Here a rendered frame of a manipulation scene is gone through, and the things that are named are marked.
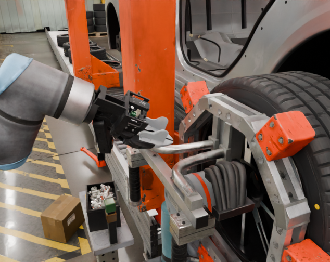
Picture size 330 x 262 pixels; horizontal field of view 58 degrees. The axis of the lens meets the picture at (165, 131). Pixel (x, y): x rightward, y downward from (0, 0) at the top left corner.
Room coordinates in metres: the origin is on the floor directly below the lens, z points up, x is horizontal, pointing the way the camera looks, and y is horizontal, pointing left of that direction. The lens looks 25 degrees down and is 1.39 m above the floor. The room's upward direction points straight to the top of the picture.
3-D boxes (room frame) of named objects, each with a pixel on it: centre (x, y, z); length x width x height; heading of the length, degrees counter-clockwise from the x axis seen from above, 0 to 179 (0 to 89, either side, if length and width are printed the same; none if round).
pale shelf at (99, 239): (1.12, 0.29, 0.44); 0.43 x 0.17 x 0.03; 23
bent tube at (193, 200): (0.61, -0.11, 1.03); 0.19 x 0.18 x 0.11; 113
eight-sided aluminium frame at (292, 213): (0.75, -0.18, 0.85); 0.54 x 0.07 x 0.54; 23
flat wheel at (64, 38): (7.48, 2.26, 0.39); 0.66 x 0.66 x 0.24
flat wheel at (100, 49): (5.50, 1.40, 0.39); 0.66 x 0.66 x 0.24
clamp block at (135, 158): (0.83, 0.07, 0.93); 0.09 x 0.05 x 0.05; 113
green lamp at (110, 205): (0.94, 0.21, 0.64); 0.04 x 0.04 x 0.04; 23
